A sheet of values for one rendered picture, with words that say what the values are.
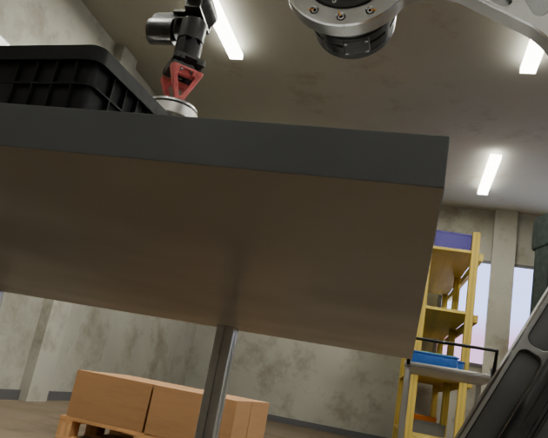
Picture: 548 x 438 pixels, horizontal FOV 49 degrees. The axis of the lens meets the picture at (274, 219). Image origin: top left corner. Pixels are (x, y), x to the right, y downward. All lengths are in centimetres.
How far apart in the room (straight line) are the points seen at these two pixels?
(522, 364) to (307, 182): 40
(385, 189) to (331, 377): 818
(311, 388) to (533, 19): 791
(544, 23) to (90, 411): 320
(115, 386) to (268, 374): 532
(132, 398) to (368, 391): 541
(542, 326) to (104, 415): 308
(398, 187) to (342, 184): 4
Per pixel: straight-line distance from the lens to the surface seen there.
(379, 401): 854
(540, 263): 514
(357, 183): 44
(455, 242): 621
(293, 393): 867
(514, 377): 75
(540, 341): 76
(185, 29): 134
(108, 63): 93
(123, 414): 357
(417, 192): 44
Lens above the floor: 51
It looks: 15 degrees up
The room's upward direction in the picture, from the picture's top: 11 degrees clockwise
